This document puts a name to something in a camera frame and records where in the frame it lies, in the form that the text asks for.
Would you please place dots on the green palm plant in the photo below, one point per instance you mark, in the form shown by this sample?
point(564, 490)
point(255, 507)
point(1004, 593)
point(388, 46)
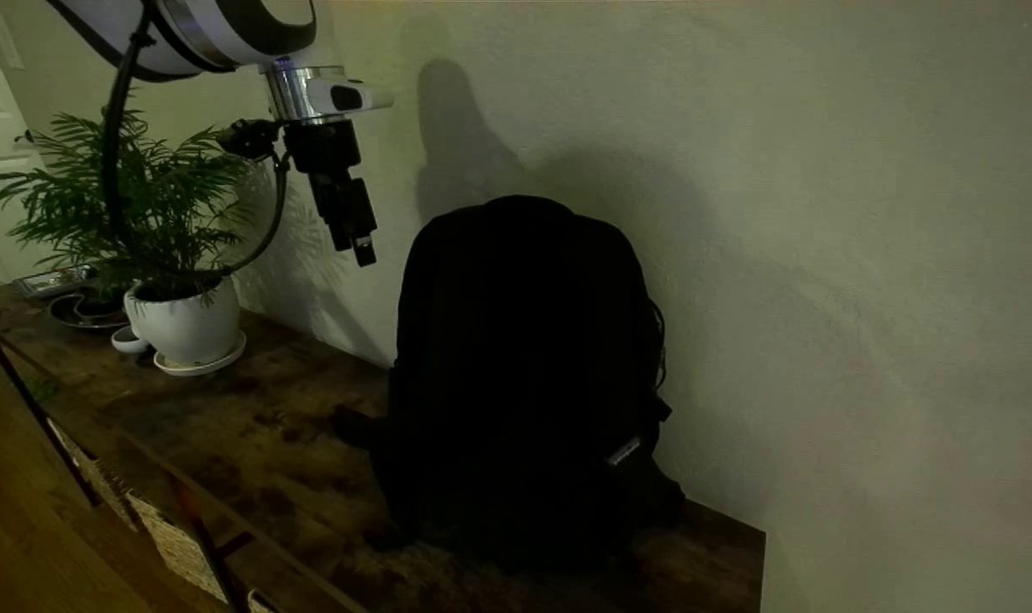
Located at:
point(176, 220)

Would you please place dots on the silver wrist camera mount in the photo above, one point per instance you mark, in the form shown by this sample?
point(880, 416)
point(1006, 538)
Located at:
point(320, 93)

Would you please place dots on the black backpack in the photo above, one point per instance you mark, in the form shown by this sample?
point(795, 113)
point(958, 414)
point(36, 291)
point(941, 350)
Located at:
point(527, 390)

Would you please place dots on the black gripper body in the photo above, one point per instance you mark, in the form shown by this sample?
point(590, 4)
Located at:
point(327, 153)

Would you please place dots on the white plant pot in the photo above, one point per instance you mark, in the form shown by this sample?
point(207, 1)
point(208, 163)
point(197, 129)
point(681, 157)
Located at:
point(194, 335)

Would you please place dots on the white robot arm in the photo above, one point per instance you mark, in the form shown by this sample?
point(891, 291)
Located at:
point(182, 37)

